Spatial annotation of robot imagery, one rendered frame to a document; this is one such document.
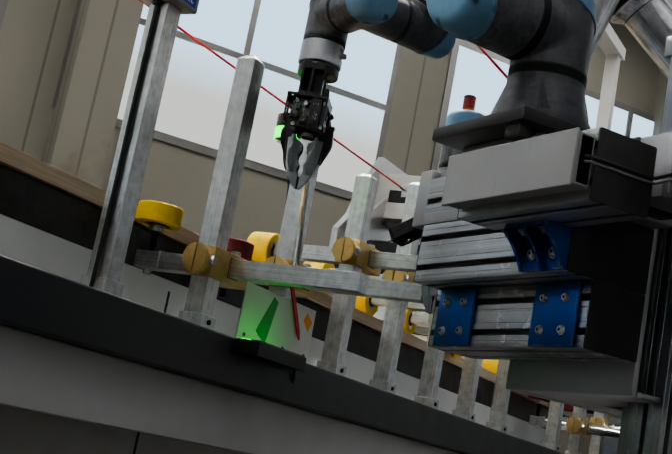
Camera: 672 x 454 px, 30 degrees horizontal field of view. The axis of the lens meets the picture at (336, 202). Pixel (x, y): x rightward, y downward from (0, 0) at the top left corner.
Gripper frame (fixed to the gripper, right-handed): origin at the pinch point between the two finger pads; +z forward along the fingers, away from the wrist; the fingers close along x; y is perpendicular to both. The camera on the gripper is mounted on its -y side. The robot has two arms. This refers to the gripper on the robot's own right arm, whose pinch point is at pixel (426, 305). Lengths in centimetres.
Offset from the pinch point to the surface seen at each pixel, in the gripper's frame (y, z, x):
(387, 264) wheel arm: -19.9, -11.3, 23.5
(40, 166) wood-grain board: -46, -7, -53
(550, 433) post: -27, 7, 169
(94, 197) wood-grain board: -46, -6, -38
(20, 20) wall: -393, -182, 291
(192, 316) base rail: -26.5, 10.6, -31.2
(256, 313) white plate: -24.5, 6.8, -15.1
